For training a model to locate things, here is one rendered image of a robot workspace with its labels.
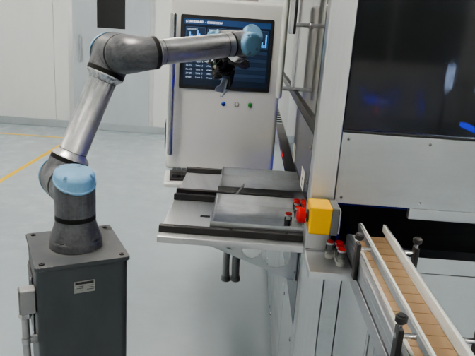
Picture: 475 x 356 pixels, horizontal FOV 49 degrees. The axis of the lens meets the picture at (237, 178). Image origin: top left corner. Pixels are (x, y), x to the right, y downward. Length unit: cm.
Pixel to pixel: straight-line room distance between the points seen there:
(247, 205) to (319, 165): 43
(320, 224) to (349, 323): 36
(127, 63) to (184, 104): 83
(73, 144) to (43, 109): 585
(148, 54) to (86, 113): 27
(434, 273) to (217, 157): 121
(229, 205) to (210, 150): 71
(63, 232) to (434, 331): 101
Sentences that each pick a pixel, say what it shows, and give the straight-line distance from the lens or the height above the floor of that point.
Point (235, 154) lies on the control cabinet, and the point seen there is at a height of 88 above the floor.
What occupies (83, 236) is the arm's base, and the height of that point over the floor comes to 84.
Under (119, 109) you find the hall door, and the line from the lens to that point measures 715.
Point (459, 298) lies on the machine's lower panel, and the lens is 158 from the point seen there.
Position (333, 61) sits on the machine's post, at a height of 138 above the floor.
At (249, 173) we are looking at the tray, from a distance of 202.
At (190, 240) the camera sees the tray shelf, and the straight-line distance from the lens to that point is 143.
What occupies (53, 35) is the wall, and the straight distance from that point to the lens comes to 733.
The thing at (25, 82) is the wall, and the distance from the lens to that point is 752.
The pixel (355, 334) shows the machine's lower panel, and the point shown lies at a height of 63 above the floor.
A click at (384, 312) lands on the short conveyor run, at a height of 93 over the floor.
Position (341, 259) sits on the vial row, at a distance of 133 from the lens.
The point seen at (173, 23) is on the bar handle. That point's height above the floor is 144.
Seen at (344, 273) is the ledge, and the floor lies 88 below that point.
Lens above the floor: 144
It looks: 16 degrees down
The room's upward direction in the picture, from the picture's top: 4 degrees clockwise
